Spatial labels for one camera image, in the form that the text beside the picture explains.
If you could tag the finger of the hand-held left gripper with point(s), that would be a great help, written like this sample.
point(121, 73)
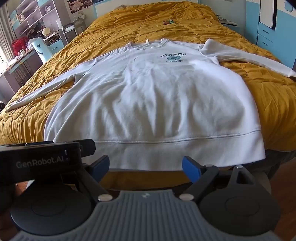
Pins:
point(87, 147)

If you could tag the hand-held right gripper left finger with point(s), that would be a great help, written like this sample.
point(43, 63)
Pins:
point(103, 163)

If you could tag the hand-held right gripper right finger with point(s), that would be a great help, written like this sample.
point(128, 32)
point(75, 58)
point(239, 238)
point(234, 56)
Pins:
point(190, 167)

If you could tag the white printed sweatshirt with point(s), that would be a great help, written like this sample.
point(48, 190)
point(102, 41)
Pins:
point(150, 92)

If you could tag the cluttered desk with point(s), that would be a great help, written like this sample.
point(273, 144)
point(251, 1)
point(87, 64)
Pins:
point(16, 67)

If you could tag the light blue chair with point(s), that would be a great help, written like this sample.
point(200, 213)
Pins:
point(42, 49)

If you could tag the grey folding stool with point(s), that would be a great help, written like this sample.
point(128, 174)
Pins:
point(74, 31)

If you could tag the red bag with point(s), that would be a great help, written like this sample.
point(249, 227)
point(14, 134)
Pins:
point(20, 45)

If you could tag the round globe lamp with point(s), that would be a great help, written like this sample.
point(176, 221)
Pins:
point(46, 31)

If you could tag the grey striped curtain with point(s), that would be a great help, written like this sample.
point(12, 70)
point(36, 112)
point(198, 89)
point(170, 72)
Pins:
point(5, 34)

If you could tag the mustard yellow quilt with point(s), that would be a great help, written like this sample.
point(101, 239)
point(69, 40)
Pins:
point(161, 30)

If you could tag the white and blue bookshelf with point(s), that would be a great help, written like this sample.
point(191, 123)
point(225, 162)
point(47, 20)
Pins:
point(30, 14)

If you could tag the small green snack packet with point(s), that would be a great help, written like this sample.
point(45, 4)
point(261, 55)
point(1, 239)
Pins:
point(168, 22)

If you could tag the blue and white wardrobe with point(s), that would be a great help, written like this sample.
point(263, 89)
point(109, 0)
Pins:
point(266, 37)

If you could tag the white wall socket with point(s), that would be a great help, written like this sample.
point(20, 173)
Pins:
point(81, 16)

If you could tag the anime wall poster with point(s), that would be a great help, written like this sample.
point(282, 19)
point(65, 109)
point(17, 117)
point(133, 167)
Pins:
point(79, 5)

